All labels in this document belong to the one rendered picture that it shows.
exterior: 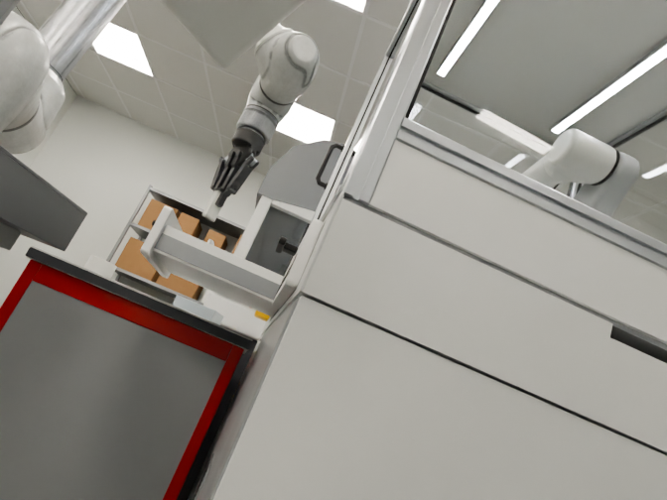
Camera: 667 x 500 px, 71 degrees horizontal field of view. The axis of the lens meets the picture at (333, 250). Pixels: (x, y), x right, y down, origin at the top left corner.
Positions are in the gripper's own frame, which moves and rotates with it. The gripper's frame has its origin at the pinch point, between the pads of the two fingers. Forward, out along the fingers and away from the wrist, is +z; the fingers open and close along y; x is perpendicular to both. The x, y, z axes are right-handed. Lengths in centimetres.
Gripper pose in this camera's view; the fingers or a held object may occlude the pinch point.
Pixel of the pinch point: (214, 205)
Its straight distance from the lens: 113.4
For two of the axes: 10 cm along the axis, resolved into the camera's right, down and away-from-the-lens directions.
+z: -3.8, 8.8, -2.9
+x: -5.3, -4.6, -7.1
